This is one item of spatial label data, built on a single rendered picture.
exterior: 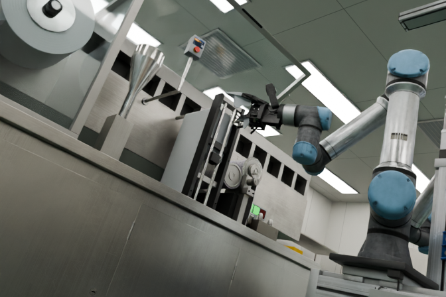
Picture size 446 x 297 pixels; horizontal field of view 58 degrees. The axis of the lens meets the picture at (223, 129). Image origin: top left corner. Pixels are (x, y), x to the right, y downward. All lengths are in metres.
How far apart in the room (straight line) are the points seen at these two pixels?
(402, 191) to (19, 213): 1.02
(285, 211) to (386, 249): 1.62
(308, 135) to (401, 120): 0.27
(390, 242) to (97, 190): 0.87
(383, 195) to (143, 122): 1.31
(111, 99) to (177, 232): 0.83
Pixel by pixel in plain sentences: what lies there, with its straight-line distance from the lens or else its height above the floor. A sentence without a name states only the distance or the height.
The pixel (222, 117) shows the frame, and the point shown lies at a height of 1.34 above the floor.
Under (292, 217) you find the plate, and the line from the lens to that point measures 2.86.
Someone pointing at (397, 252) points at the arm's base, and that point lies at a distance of 1.27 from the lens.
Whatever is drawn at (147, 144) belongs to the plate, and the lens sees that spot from 2.10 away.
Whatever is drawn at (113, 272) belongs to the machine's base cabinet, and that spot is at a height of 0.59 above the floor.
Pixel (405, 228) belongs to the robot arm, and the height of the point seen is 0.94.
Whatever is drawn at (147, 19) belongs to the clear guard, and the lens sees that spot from 2.15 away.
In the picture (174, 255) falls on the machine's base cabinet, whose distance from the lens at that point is 1.48.
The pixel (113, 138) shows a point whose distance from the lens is 1.71.
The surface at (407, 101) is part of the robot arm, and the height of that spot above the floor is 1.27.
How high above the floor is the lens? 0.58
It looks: 23 degrees up
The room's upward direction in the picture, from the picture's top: 18 degrees clockwise
